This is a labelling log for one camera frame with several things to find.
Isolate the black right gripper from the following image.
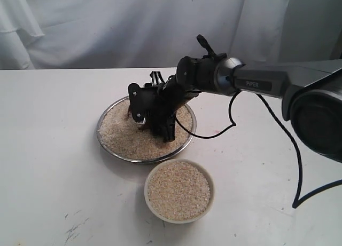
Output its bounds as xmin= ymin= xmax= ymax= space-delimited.
xmin=146 ymin=56 xmax=203 ymax=142

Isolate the brown wooden cup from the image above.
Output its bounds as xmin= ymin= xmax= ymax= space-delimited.
xmin=126 ymin=105 xmax=151 ymax=132

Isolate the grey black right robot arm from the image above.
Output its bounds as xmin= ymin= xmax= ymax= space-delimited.
xmin=144 ymin=56 xmax=341 ymax=161

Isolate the round steel rice plate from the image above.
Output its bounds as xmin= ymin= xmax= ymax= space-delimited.
xmin=96 ymin=96 xmax=193 ymax=164

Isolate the white bowl of rice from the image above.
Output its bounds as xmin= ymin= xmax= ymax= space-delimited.
xmin=144 ymin=158 xmax=215 ymax=224

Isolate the white fabric backdrop curtain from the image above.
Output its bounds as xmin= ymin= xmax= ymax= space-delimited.
xmin=1 ymin=0 xmax=341 ymax=69

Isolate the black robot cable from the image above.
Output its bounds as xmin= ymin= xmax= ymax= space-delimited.
xmin=170 ymin=34 xmax=342 ymax=209

